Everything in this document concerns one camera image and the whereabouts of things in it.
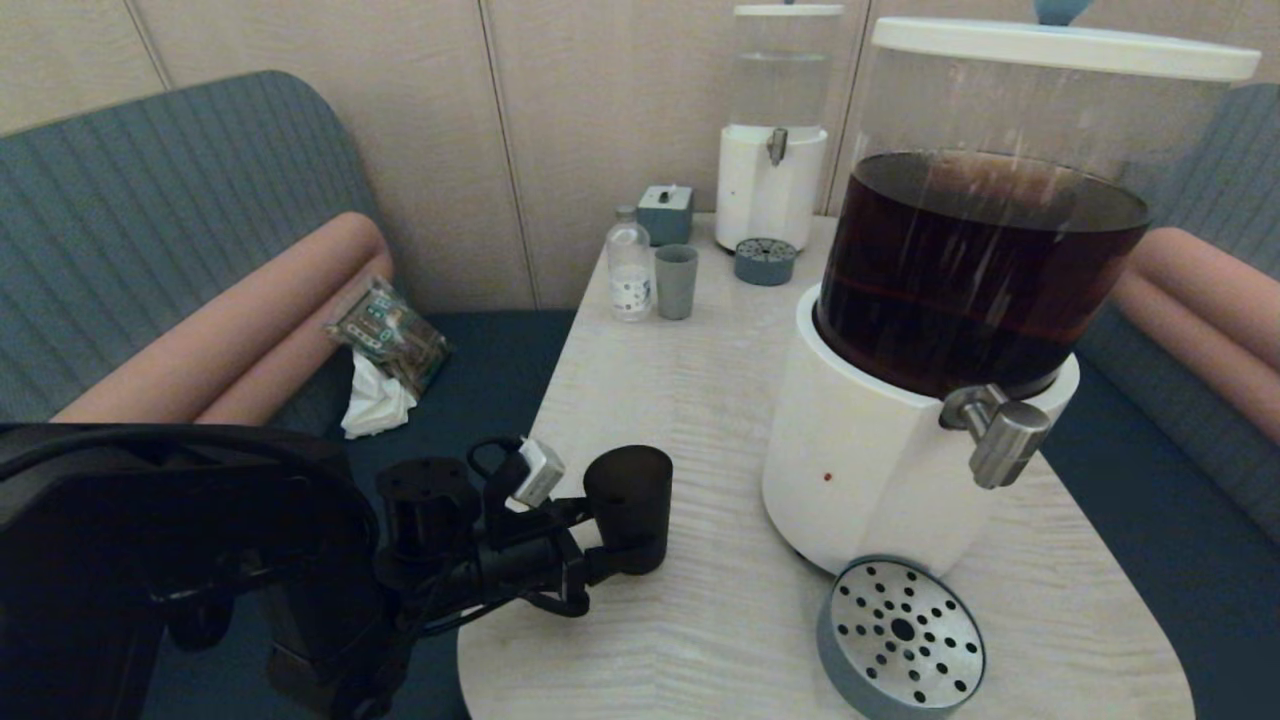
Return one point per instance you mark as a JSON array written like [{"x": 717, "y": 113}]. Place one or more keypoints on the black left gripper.
[{"x": 520, "y": 560}]

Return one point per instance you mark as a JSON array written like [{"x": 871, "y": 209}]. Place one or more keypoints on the black plastic cup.
[{"x": 630, "y": 500}]

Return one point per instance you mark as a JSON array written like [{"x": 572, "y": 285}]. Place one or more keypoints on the large silver dispenser tap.
[{"x": 1005, "y": 442}]

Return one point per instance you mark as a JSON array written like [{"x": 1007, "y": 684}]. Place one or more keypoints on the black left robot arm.
[{"x": 150, "y": 520}]

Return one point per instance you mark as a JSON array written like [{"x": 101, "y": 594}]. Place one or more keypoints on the grey plastic cup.
[{"x": 676, "y": 283}]

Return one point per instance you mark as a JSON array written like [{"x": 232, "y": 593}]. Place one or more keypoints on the crumpled white tissue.
[{"x": 376, "y": 403}]

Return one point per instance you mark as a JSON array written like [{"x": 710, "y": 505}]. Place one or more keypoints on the clear plastic bottle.
[{"x": 629, "y": 273}]

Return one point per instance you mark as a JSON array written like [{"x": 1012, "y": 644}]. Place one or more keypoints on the large dark tea dispenser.
[{"x": 860, "y": 450}]

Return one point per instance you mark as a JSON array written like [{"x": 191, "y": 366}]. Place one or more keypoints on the green snack packet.
[{"x": 395, "y": 333}]

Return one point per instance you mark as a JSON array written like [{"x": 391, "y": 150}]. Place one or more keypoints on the large grey perforated drip tray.
[{"x": 902, "y": 632}]

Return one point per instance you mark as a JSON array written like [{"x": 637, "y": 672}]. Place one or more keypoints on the small grey perforated drip tray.
[{"x": 765, "y": 262}]

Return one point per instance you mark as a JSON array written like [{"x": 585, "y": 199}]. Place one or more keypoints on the grey-blue tissue box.
[{"x": 665, "y": 217}]

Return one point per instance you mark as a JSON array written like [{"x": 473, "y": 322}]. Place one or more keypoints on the pink cylindrical bolster cushion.
[
  {"x": 300, "y": 370},
  {"x": 1220, "y": 272},
  {"x": 1200, "y": 338},
  {"x": 220, "y": 340}
]

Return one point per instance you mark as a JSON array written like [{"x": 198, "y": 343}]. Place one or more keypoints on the small clear water dispenser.
[{"x": 765, "y": 197}]

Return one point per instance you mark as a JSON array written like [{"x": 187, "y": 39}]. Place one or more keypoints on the small silver dispenser tap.
[{"x": 776, "y": 147}]

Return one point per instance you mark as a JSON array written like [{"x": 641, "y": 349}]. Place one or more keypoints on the small white dispenser lid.
[{"x": 790, "y": 10}]

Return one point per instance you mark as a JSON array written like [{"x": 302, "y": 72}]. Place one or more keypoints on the large white dispenser lid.
[{"x": 1060, "y": 48}]

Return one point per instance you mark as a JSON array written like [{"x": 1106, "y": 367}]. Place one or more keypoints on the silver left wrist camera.
[{"x": 538, "y": 472}]

